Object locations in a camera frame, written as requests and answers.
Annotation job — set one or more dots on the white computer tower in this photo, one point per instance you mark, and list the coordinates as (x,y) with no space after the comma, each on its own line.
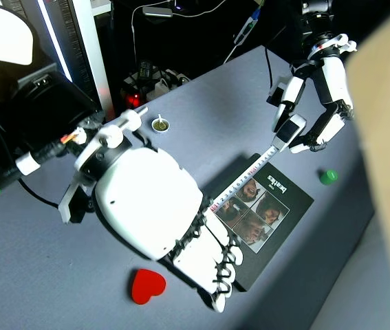
(93,51)

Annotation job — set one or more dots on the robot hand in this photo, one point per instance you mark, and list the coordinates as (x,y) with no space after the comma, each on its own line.
(146,199)
(335,82)

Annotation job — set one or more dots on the power strip with plugs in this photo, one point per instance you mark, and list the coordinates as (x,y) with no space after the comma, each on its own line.
(162,86)

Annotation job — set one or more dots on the grey table cloth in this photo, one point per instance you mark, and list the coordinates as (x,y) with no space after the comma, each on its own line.
(43,275)

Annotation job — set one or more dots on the green cylinder block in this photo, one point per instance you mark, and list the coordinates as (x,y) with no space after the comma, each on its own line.
(328,177)

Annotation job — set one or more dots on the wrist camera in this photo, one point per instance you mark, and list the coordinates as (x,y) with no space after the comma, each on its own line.
(275,95)
(74,206)

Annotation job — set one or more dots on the grey tape measure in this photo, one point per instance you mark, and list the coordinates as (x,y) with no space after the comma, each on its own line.
(289,130)

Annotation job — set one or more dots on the small white cup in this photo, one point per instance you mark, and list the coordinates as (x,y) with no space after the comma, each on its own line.
(160,127)

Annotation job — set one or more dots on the red heart block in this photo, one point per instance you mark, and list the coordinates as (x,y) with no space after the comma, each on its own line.
(148,285)

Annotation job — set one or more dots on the tan wooden panel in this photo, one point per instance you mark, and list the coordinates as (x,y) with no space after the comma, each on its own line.
(387,137)

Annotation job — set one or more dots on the black Beatles hardcover book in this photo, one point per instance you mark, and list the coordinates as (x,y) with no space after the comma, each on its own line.
(294,206)

